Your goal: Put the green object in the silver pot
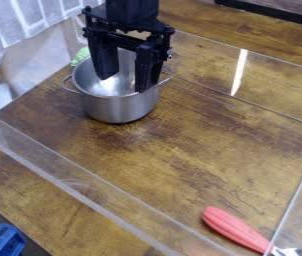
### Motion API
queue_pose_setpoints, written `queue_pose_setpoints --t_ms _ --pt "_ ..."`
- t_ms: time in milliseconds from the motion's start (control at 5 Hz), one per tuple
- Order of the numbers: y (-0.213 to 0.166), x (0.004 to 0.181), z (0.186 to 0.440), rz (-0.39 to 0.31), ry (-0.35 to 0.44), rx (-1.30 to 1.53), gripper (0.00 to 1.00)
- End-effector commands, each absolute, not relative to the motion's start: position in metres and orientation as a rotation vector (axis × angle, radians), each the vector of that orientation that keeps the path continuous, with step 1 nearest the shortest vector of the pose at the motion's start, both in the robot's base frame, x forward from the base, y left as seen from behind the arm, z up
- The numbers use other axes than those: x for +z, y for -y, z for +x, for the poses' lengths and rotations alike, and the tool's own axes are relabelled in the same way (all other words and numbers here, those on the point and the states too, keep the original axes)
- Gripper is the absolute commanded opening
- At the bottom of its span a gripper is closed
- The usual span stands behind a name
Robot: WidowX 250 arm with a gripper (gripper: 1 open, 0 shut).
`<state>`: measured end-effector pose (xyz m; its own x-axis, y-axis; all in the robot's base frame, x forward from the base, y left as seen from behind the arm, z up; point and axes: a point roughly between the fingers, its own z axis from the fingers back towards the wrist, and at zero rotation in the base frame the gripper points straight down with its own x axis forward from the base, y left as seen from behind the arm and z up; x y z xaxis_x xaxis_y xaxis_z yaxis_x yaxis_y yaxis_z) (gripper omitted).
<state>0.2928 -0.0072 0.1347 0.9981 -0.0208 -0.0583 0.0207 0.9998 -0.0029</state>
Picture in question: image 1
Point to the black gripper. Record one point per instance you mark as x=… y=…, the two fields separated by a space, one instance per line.
x=129 y=15

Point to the clear acrylic enclosure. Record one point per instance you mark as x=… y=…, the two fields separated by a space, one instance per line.
x=94 y=189

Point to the black bar at table edge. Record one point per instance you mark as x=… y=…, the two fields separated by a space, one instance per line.
x=261 y=10

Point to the green knitted object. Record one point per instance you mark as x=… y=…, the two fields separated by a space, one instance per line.
x=82 y=53

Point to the blue object at corner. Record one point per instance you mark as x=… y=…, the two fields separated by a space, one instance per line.
x=12 y=240

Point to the red handled utensil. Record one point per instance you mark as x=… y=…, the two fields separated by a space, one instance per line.
x=232 y=228

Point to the silver metal pot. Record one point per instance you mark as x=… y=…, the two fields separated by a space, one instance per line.
x=109 y=100

